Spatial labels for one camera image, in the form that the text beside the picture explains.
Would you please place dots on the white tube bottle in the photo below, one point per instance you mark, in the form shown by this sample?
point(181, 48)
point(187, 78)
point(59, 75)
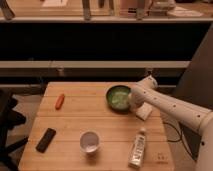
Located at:
point(138, 148)

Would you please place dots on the white sponge block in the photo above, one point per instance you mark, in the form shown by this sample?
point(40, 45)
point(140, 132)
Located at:
point(144, 111)

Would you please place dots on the black office chair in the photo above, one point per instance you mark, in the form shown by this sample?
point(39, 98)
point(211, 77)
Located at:
point(8, 120)

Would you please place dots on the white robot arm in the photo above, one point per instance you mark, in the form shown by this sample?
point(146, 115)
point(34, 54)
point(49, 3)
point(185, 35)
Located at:
point(195, 117)

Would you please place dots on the white paper cup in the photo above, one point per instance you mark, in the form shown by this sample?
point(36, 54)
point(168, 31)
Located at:
point(89, 142)

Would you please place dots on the green ceramic bowl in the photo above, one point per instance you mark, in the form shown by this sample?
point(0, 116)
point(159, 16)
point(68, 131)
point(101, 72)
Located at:
point(117, 97)

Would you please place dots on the black remote control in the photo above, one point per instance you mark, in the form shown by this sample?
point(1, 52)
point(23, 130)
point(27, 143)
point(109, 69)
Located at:
point(45, 140)

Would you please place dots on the orange carrot toy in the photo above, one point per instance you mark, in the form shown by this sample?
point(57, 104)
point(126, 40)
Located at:
point(59, 101)

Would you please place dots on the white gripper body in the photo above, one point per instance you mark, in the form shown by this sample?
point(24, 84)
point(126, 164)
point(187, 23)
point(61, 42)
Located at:
point(134, 101)

